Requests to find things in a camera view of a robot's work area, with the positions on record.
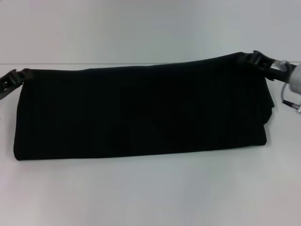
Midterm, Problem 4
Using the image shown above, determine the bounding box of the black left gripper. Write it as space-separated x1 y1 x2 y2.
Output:
0 68 36 100

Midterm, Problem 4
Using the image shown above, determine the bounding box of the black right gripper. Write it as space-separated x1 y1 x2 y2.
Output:
237 49 293 83

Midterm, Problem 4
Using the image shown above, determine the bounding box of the black shirt with FREE print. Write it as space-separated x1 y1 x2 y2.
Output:
13 51 276 163

